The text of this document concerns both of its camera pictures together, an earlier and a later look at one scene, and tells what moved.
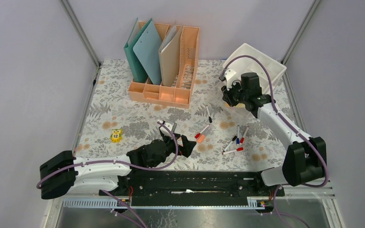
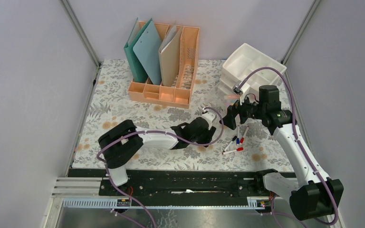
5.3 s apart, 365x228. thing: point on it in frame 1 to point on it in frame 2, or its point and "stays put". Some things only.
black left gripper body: [170, 144] to [205, 137]
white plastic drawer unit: [242, 58] stays put
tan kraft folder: [169, 56] stays put
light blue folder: [148, 50] stays put
